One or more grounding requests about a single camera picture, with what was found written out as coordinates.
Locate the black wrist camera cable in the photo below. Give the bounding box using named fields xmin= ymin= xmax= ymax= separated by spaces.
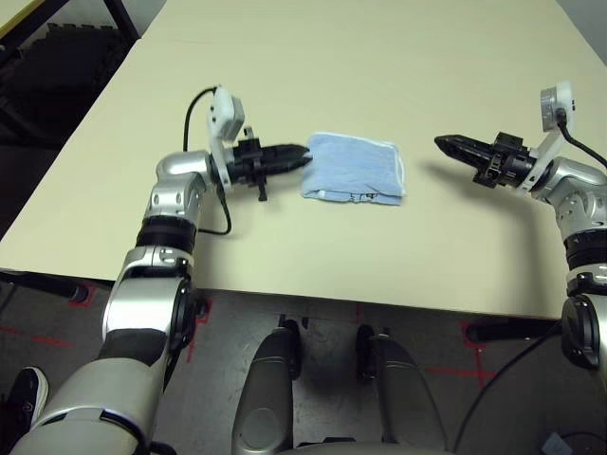
xmin=182 ymin=86 xmax=234 ymax=237
xmin=557 ymin=107 xmax=607 ymax=168

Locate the gray robot foot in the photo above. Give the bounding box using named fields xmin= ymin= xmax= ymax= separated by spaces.
xmin=230 ymin=319 xmax=304 ymax=455
xmin=355 ymin=323 xmax=451 ymax=452

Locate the gray left robot foot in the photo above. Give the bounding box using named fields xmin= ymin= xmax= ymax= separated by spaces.
xmin=230 ymin=319 xmax=304 ymax=455

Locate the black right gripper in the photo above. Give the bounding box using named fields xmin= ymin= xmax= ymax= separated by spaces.
xmin=433 ymin=132 xmax=538 ymax=190

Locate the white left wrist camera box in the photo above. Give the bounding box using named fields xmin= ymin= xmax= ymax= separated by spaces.
xmin=204 ymin=84 xmax=248 ymax=191

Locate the black sneaker white sole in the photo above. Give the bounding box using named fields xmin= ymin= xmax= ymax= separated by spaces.
xmin=6 ymin=366 xmax=50 ymax=436

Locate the light blue terry towel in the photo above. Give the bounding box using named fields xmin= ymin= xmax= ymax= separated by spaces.
xmin=301 ymin=131 xmax=408 ymax=209

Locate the black floor cable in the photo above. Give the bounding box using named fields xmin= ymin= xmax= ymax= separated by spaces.
xmin=452 ymin=321 xmax=570 ymax=455

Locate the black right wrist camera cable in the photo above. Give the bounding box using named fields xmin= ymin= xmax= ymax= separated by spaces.
xmin=557 ymin=107 xmax=607 ymax=168

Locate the red floor tape cross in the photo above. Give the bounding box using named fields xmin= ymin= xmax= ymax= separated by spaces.
xmin=186 ymin=307 xmax=211 ymax=365
xmin=423 ymin=320 xmax=498 ymax=392

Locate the black left wrist camera cable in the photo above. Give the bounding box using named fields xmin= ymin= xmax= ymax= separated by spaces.
xmin=182 ymin=86 xmax=234 ymax=237

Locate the black metal frame leg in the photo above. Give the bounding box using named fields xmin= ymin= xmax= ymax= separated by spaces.
xmin=104 ymin=0 xmax=144 ymax=43

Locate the beige side table black frame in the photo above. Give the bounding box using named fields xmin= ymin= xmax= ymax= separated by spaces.
xmin=0 ymin=0 xmax=65 ymax=65

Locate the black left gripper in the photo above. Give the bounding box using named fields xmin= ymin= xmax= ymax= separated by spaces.
xmin=222 ymin=125 xmax=312 ymax=204

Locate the black foam floor mat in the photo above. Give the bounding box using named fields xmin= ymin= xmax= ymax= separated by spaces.
xmin=0 ymin=21 xmax=122 ymax=146

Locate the gray right robot foot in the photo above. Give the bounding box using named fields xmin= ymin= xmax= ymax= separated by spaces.
xmin=355 ymin=323 xmax=451 ymax=452

